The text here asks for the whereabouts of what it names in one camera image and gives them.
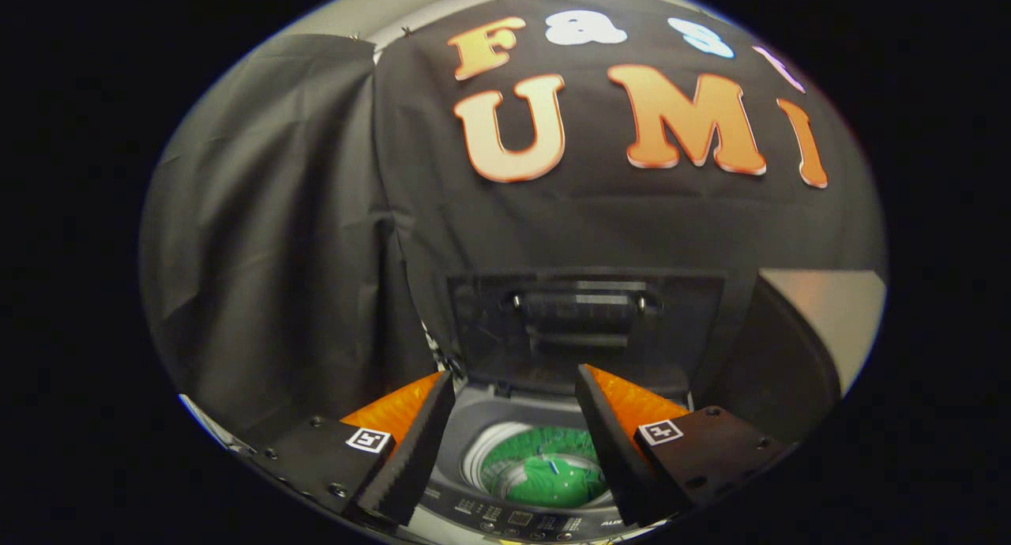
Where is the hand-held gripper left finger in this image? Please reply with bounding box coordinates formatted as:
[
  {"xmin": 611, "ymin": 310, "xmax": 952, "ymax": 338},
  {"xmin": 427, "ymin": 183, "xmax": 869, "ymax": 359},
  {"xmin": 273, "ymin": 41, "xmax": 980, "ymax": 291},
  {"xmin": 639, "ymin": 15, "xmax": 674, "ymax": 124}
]
[{"xmin": 237, "ymin": 370, "xmax": 457, "ymax": 528}]

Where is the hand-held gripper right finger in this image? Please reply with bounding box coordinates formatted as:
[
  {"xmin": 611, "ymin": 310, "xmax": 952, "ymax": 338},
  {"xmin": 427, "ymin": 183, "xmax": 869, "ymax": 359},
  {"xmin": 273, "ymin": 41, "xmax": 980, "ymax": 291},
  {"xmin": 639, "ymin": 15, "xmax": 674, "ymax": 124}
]
[{"xmin": 575, "ymin": 363, "xmax": 795, "ymax": 528}]

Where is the grey washing machine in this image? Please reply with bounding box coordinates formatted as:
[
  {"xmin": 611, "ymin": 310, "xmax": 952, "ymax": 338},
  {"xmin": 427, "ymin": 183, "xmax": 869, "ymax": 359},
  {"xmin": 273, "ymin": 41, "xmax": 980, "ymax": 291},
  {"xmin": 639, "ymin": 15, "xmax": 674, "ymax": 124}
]
[{"xmin": 399, "ymin": 379, "xmax": 672, "ymax": 545}]

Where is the green polo shirt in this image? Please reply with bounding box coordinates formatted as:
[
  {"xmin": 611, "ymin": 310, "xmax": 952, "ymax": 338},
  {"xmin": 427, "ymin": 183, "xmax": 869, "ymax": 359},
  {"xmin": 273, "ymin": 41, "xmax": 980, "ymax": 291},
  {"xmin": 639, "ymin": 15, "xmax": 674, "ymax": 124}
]
[{"xmin": 480, "ymin": 427, "xmax": 607, "ymax": 509}]

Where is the dark washing machine lid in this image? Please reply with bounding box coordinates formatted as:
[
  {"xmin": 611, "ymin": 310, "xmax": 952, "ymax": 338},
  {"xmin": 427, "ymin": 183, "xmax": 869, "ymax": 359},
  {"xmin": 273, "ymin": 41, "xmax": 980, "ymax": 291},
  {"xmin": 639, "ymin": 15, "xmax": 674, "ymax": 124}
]
[{"xmin": 446, "ymin": 269, "xmax": 727, "ymax": 400}]

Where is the crumpled white plastic sheet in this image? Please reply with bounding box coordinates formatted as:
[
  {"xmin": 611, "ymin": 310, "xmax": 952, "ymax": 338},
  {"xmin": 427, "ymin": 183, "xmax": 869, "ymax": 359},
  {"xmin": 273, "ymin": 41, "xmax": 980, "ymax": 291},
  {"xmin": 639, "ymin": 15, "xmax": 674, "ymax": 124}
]
[{"xmin": 180, "ymin": 395, "xmax": 254, "ymax": 455}]

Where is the black backdrop cloth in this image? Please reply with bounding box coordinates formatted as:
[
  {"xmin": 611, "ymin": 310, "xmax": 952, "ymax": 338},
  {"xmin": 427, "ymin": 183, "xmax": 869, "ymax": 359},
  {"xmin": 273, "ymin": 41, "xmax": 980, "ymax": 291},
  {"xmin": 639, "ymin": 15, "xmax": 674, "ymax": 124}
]
[{"xmin": 141, "ymin": 0, "xmax": 885, "ymax": 443}]

